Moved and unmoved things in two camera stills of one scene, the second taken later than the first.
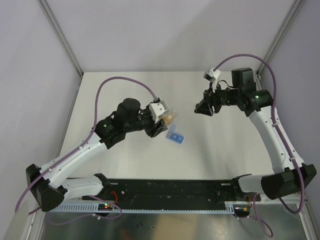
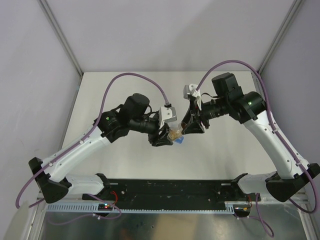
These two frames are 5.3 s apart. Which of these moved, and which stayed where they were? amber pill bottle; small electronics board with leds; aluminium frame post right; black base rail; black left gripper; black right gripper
Moved: black right gripper; amber pill bottle; black left gripper
Stayed: black base rail; small electronics board with leds; aluminium frame post right
